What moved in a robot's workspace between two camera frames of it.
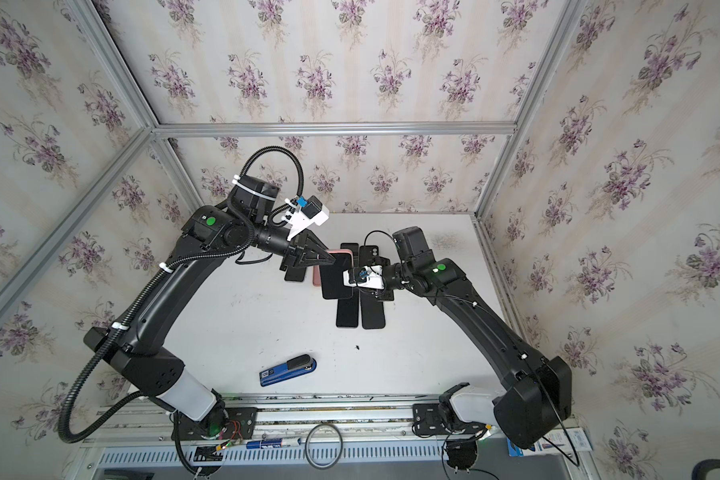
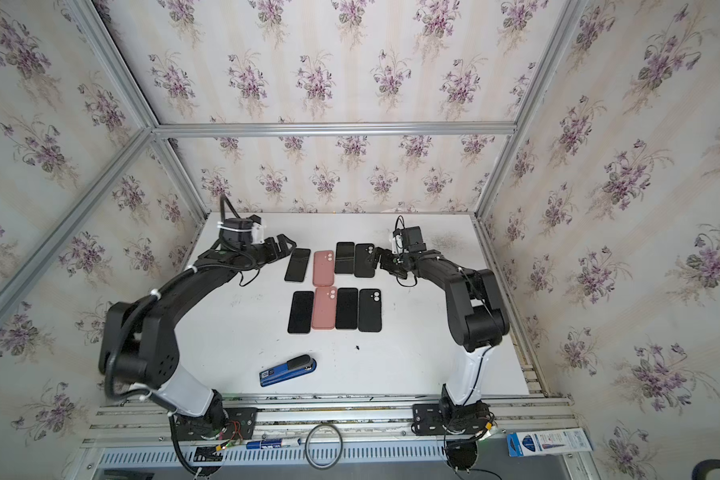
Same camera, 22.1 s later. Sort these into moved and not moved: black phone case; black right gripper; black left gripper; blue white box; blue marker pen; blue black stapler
Moved: black left gripper; black right gripper
Not moved: blue white box; black phone case; blue black stapler; blue marker pen
